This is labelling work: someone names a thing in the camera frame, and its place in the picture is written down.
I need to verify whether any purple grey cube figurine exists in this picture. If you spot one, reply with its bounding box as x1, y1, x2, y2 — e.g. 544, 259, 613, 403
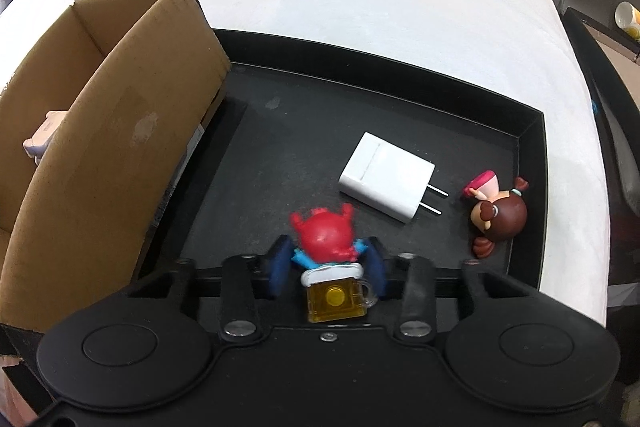
22, 109, 69, 160

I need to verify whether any brown bear figurine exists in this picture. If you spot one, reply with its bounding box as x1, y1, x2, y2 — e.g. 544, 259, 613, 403
460, 170, 531, 258

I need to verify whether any black side table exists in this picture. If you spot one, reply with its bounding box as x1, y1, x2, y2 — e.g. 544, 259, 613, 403
562, 6, 640, 290

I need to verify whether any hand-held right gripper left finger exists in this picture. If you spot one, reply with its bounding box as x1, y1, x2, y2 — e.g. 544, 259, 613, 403
127, 234, 302, 341

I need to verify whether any white yellow cup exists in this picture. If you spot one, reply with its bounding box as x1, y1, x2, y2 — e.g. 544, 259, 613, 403
613, 0, 640, 44

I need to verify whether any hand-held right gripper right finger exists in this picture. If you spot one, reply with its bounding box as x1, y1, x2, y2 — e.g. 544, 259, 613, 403
357, 235, 542, 343

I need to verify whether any red-haired figurine with beer mug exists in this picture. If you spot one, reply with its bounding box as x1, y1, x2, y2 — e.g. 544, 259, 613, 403
289, 202, 376, 326

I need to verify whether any white plug charger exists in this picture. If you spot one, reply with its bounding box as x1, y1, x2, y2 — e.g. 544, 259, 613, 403
338, 131, 450, 224

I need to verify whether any black tray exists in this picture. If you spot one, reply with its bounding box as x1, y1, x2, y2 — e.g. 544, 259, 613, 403
0, 26, 547, 408

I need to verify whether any cardboard box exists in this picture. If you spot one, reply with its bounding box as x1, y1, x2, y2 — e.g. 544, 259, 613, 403
0, 0, 232, 369

